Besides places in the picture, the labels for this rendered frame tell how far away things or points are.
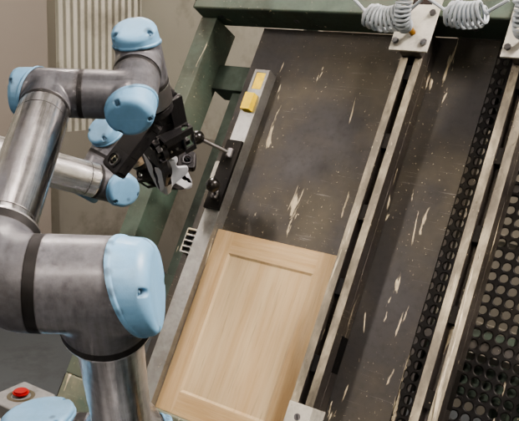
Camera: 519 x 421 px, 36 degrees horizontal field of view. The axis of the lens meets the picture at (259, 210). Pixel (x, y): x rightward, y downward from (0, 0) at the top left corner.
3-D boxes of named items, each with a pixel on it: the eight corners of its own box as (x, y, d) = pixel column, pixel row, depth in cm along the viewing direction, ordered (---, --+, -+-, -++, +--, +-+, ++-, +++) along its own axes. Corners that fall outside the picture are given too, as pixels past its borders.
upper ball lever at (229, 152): (227, 161, 217) (185, 141, 212) (232, 149, 218) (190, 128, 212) (234, 160, 214) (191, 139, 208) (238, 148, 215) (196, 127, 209)
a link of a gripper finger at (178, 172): (195, 190, 151) (188, 154, 144) (170, 205, 149) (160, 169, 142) (186, 181, 153) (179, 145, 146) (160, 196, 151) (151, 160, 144)
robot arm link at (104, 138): (78, 140, 183) (96, 108, 184) (108, 159, 192) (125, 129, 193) (99, 150, 179) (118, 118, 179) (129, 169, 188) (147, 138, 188)
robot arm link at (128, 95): (82, 137, 121) (92, 91, 128) (156, 140, 121) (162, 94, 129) (76, 97, 115) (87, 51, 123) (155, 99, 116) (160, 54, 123)
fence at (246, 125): (144, 402, 207) (134, 399, 204) (262, 75, 226) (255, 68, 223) (159, 408, 205) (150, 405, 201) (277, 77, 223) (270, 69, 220)
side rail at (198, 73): (91, 378, 226) (65, 371, 217) (220, 35, 248) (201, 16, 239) (106, 384, 223) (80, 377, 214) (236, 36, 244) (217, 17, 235)
